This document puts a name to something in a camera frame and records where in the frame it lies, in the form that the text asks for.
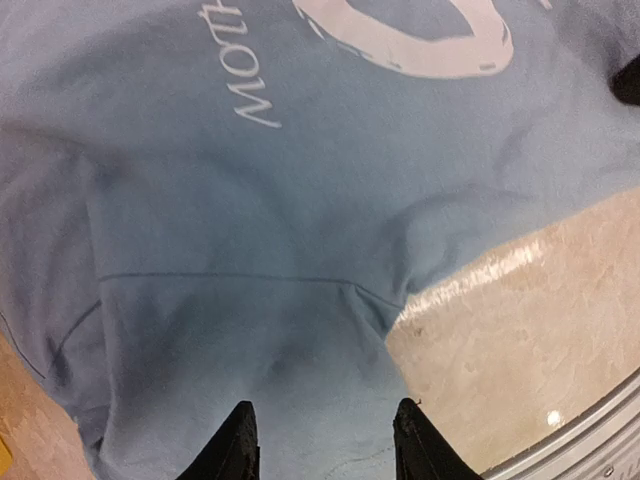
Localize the aluminium table front rail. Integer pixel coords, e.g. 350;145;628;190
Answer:
483;371;639;480

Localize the yellow plastic bin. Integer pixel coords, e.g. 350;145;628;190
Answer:
0;438;13;475

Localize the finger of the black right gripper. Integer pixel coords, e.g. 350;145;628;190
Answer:
609;55;640;106

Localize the light blue printed t-shirt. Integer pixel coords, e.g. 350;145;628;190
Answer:
1;1;639;479

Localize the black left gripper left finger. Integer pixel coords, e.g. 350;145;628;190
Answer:
177;400;260;480

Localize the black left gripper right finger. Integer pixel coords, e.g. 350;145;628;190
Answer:
393;398;482;480

